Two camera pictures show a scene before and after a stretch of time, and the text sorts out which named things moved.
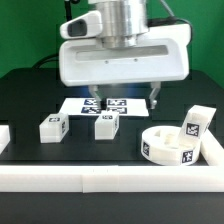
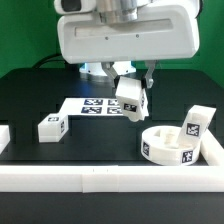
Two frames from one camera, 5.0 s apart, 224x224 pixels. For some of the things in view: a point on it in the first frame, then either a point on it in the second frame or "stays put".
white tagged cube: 54,128 stays put
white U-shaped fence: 114,178 stays put
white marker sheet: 89,106 stays put
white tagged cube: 107,125 → 132,97
